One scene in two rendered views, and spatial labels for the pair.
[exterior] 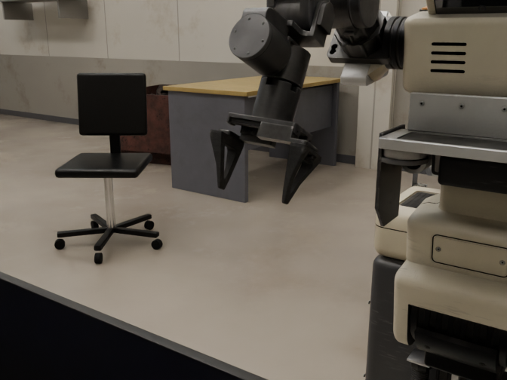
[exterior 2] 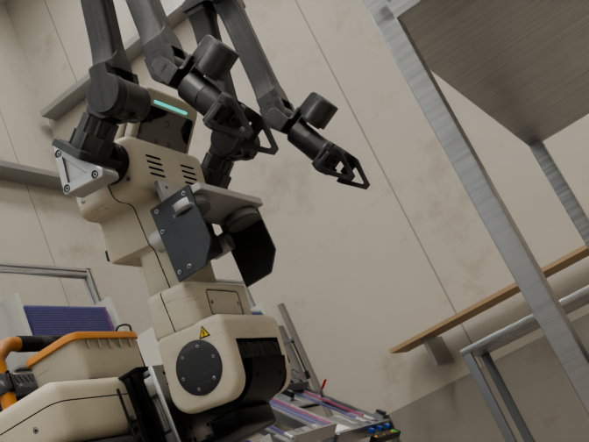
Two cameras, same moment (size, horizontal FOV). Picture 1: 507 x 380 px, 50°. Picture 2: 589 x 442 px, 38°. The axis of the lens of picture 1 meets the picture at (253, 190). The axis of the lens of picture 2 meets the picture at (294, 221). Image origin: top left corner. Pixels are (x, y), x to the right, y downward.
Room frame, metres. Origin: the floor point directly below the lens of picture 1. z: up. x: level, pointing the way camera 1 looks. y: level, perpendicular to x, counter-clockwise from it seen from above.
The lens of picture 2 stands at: (1.00, 1.33, 0.38)
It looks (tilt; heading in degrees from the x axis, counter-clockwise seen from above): 18 degrees up; 258
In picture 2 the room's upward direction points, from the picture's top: 25 degrees counter-clockwise
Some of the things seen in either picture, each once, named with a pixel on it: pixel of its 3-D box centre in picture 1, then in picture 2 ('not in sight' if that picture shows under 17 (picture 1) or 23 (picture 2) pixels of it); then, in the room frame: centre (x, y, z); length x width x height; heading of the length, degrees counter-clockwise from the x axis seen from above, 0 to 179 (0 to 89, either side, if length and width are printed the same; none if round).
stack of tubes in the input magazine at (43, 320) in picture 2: not in sight; (67, 339); (1.32, -2.45, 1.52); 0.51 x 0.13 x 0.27; 55
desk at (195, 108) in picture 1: (260, 130); not in sight; (4.63, -0.06, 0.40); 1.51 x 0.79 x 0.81; 145
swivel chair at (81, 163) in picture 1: (109, 162); not in sight; (3.03, 0.82, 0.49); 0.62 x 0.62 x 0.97
